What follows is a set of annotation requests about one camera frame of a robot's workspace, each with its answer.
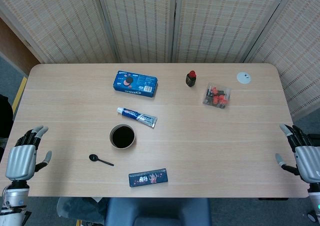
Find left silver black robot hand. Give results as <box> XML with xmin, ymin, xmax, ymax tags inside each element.
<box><xmin>5</xmin><ymin>125</ymin><xmax>53</xmax><ymax>181</ymax></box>

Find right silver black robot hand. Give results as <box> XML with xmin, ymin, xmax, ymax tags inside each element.
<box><xmin>274</xmin><ymin>123</ymin><xmax>320</xmax><ymax>184</ymax></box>

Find small black plastic spoon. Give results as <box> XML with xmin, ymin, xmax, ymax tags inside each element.
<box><xmin>88</xmin><ymin>154</ymin><xmax>115</xmax><ymax>167</ymax></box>

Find white cup with black interior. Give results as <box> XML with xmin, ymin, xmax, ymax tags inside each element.
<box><xmin>108</xmin><ymin>124</ymin><xmax>137</xmax><ymax>150</ymax></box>

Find black bulky object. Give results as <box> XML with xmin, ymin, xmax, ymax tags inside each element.
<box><xmin>0</xmin><ymin>94</ymin><xmax>14</xmax><ymax>139</ymax></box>

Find white round table grommet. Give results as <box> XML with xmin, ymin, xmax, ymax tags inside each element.
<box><xmin>236</xmin><ymin>71</ymin><xmax>252</xmax><ymax>84</ymax></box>

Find brown wooden board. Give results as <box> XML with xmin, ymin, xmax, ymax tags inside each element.
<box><xmin>0</xmin><ymin>18</ymin><xmax>41</xmax><ymax>75</ymax></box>

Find clear bag red items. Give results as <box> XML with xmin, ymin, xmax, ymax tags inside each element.
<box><xmin>201</xmin><ymin>82</ymin><xmax>232</xmax><ymax>110</ymax></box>

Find woven folding screen panel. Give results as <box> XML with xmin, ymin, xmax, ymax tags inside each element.
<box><xmin>0</xmin><ymin>0</ymin><xmax>118</xmax><ymax>64</ymax></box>
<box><xmin>172</xmin><ymin>0</ymin><xmax>292</xmax><ymax>64</ymax></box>
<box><xmin>96</xmin><ymin>0</ymin><xmax>181</xmax><ymax>63</ymax></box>
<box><xmin>243</xmin><ymin>0</ymin><xmax>320</xmax><ymax>121</ymax></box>

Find blue white toothpaste tube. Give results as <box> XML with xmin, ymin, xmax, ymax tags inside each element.
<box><xmin>116</xmin><ymin>107</ymin><xmax>158</xmax><ymax>129</ymax></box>

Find dark blue patterned box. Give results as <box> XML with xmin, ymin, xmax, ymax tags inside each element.
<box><xmin>128</xmin><ymin>168</ymin><xmax>169</xmax><ymax>187</ymax></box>

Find blue Oreo cookie box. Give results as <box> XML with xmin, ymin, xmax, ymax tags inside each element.
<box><xmin>112</xmin><ymin>70</ymin><xmax>158</xmax><ymax>98</ymax></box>

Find black ink bottle red cap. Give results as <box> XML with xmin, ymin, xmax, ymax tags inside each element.
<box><xmin>185</xmin><ymin>70</ymin><xmax>197</xmax><ymax>88</ymax></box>

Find blue upholstered chair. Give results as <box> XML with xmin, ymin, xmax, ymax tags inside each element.
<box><xmin>104</xmin><ymin>197</ymin><xmax>212</xmax><ymax>226</ymax></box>

